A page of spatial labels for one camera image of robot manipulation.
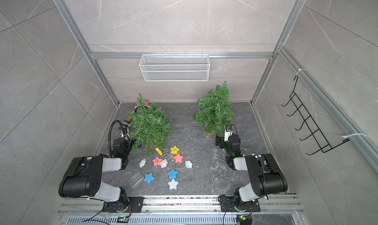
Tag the yellow star light small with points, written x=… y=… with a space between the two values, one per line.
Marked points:
x=159 y=151

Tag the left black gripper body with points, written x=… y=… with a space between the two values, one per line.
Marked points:
x=129 y=145

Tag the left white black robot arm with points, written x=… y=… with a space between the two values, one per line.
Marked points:
x=82 y=178

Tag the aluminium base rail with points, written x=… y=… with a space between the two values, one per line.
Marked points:
x=281 y=209

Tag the white star light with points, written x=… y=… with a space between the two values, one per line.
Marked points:
x=173 y=184

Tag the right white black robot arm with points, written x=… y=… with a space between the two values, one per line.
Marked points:
x=265 y=176

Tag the pink star light with face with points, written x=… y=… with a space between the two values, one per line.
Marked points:
x=157 y=161

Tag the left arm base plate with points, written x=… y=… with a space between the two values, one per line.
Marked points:
x=132 y=204

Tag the pink star light plain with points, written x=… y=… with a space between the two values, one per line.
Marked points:
x=178 y=158

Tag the white cloud light centre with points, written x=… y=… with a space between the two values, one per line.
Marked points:
x=164 y=163

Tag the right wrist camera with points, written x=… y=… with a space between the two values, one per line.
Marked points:
x=228 y=131

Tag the blue star light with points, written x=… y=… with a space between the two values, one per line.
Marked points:
x=172 y=174
x=149 y=178

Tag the black wire hook rack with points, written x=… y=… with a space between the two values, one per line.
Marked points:
x=322 y=143

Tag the clear plastic battery box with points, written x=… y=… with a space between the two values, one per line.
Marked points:
x=136 y=179

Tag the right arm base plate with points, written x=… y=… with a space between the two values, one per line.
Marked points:
x=231 y=204

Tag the yellow star light with face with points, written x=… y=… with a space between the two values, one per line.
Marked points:
x=174 y=150

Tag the green christmas tree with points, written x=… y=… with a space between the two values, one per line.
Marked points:
x=149 y=126
x=214 y=110

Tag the blue star light centre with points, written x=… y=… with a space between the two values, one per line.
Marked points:
x=172 y=174

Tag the white wire mesh basket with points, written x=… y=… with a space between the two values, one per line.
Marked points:
x=166 y=68

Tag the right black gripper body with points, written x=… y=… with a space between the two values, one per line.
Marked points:
x=224 y=144

